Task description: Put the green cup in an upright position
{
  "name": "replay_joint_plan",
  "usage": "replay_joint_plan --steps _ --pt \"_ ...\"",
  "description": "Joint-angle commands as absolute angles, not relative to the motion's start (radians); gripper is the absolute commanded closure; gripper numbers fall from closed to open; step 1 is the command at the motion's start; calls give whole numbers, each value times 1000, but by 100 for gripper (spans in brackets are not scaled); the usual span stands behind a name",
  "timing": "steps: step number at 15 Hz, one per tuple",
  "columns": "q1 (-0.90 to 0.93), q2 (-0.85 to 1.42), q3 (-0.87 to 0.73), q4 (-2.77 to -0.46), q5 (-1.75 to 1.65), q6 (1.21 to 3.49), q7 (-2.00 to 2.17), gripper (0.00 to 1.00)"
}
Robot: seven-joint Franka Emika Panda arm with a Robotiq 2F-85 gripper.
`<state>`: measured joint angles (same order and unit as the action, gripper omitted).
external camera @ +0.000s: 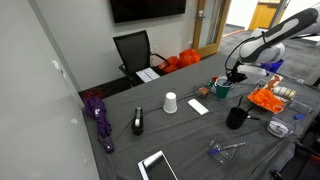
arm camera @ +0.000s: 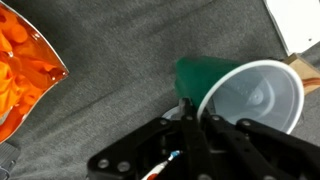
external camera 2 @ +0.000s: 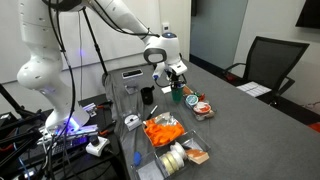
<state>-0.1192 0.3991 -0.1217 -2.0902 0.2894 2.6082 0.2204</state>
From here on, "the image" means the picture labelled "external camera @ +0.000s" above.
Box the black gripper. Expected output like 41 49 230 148
225 69 248 84

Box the green plastic cup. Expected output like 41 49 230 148
214 78 233 100

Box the white paper cup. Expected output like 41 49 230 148
162 91 179 115

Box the black utensil in mug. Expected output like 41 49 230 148
236 95 245 109

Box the small green red item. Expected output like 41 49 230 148
206 75 219 89

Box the bag of orange shreds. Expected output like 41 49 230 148
246 87 286 115

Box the small brown orange block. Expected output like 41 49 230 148
198 86 210 97

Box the orange brown snack package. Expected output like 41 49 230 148
264 73 284 91

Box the blue bin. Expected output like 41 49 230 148
259 59 285 74

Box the clear plastic tray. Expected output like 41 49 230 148
193 75 221 98

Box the black mug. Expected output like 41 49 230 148
225 106 249 130

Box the white rectangular box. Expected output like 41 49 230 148
186 98 210 116

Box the orange plastic bag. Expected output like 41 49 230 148
159 55 181 74
178 48 202 69

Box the white tape roll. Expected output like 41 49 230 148
269 120 288 133

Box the wooden framed glass door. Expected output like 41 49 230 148
191 0 233 59

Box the clear container with roll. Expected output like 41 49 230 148
266 114 297 139

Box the plain wooden door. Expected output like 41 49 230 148
248 0 279 33

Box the large clear organiser box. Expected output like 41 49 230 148
254 73 316 116

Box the small clear plastic box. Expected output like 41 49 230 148
208 138 241 166

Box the grey tablecloth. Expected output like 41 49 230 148
81 53 320 180

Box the white paper sheet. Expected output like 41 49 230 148
135 67 161 84

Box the black mesh office chair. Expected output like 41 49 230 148
112 29 171 88

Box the white framed tablet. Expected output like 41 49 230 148
137 150 179 180

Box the purple folded umbrella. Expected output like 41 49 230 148
82 96 115 155

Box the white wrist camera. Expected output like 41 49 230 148
237 64 268 77

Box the black wall television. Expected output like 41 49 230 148
109 0 188 24

